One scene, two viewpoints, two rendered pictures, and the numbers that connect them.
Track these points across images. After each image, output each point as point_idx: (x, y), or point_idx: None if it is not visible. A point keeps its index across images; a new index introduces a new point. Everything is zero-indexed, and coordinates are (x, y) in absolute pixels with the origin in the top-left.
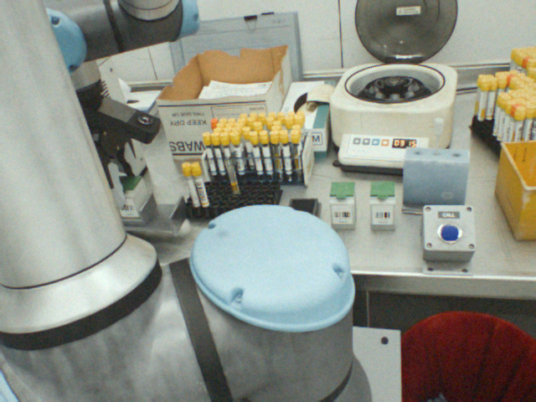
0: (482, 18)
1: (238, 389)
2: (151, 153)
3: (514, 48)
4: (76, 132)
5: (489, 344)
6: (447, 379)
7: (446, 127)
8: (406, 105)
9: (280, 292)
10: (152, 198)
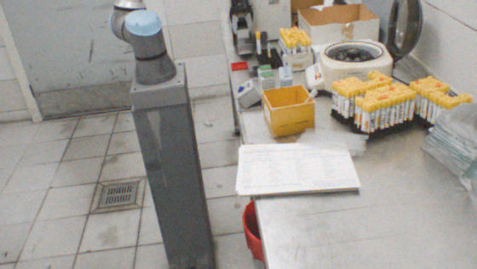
0: (453, 53)
1: (124, 37)
2: None
3: (430, 77)
4: None
5: None
6: None
7: (332, 80)
8: (326, 58)
9: (127, 19)
10: (249, 39)
